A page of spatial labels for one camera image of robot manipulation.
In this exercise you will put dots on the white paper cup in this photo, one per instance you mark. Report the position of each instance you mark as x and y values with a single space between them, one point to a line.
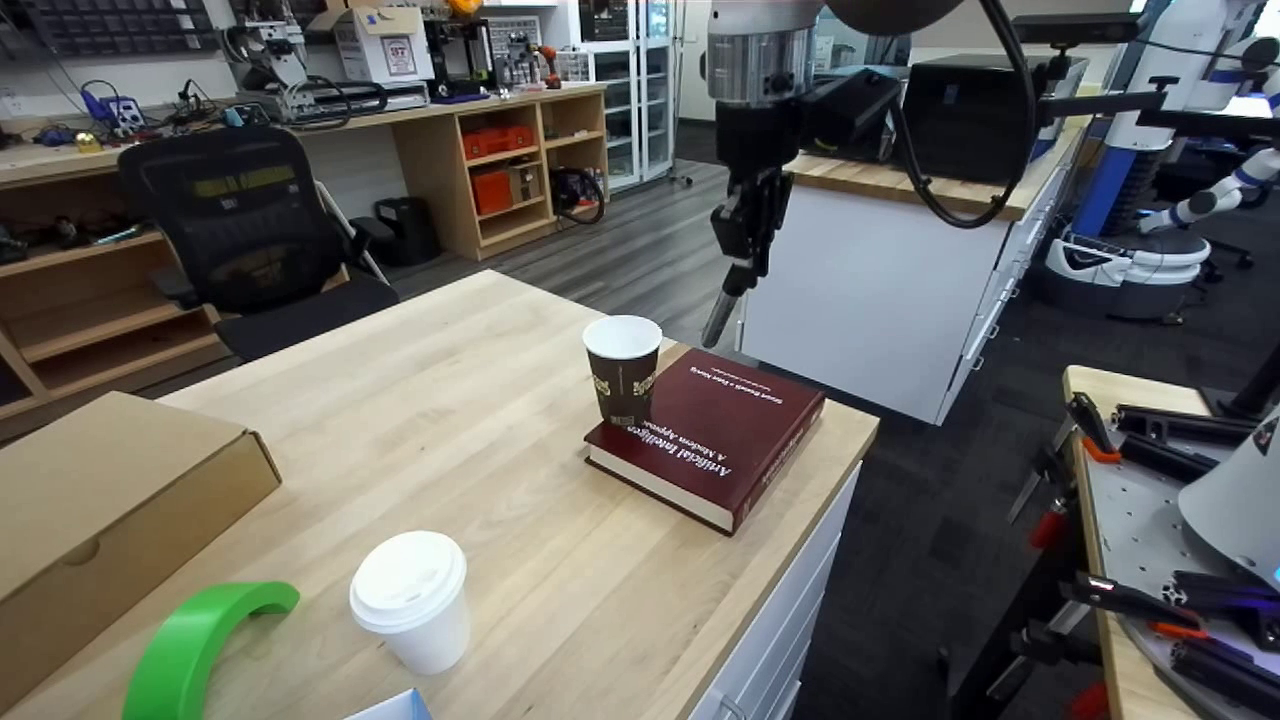
414 612
620 382

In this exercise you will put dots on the dark red hardcover book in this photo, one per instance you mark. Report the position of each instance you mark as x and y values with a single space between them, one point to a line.
720 425

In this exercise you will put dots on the white cabinet with wooden top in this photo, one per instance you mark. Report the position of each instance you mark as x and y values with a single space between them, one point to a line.
883 293

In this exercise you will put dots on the black bag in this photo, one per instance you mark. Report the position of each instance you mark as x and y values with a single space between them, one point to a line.
404 231

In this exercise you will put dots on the wooden shelf with orange bins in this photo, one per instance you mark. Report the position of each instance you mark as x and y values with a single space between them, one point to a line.
443 175

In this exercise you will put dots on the glass door cabinet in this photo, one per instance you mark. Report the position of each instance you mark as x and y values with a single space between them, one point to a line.
620 83

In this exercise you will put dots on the white table drawer cabinet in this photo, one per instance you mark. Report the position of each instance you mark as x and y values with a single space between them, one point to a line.
785 626

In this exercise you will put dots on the black box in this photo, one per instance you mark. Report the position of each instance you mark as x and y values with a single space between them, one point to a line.
962 122

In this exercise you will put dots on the white carton box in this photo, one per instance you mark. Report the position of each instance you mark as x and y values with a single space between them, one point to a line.
386 46

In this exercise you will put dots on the black office chair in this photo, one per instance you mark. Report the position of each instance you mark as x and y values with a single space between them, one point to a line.
244 213

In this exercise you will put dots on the wooden side workbench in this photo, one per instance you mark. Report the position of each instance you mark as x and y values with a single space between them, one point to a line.
1135 532

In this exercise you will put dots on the white and blue robot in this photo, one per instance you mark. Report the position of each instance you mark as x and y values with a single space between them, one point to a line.
1135 175

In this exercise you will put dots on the long wooden shelf bench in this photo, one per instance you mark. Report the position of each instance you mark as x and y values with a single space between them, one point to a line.
106 334

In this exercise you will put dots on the black clamp tool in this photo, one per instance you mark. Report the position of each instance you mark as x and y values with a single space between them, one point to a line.
1174 434

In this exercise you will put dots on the brown cardboard box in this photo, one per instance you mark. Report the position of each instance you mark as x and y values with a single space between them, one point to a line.
106 504

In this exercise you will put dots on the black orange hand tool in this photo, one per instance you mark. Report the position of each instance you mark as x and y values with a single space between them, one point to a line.
1200 604

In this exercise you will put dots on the grey cone-shaped part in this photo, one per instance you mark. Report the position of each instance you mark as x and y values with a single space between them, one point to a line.
1241 502

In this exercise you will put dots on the black camera on tripod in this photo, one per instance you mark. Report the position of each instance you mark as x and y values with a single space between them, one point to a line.
763 133

